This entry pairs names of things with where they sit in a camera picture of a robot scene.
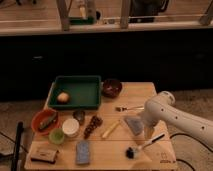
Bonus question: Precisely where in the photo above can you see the brown wooden block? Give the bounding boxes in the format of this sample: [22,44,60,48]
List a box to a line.
[30,147,59,164]

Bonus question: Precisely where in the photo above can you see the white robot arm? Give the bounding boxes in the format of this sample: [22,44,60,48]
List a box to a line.
[140,91,213,148]

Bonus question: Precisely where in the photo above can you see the green pickle in bowl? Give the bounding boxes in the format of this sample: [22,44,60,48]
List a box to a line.
[38,113,57,131]

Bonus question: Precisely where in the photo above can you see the orange bowl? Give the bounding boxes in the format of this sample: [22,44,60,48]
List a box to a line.
[31,108,59,135]

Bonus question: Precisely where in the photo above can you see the round bread roll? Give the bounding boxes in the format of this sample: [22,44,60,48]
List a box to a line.
[57,92,69,103]

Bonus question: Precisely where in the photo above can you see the grey towel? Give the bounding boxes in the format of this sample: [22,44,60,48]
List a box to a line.
[124,117,143,136]

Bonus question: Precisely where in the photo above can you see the small green cup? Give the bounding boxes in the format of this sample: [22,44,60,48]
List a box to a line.
[49,128,65,145]

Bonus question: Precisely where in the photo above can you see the yellow banana stick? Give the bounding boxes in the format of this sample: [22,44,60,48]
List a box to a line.
[101,120,120,139]

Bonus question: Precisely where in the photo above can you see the white round container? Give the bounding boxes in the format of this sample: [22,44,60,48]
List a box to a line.
[62,118,80,137]

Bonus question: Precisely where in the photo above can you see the green plastic tray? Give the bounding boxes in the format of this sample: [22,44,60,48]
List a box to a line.
[48,75,101,110]

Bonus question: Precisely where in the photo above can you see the black stand post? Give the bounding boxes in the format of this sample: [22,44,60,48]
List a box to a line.
[11,122,24,171]

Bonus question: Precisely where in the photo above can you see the black and white brush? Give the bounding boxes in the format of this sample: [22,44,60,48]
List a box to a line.
[125,133,165,159]

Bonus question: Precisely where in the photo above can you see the small metal cup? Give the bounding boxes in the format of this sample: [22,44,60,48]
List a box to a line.
[73,110,85,125]

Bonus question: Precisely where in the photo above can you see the blue sponge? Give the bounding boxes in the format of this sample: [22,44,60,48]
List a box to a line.
[76,140,90,165]

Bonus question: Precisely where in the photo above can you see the metal fork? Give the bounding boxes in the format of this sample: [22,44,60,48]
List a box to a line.
[115,107,144,112]

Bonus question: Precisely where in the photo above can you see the black cable right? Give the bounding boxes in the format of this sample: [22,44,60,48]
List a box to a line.
[169,132,213,171]

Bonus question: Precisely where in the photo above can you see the background green tray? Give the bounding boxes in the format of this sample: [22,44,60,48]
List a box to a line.
[69,17,96,25]

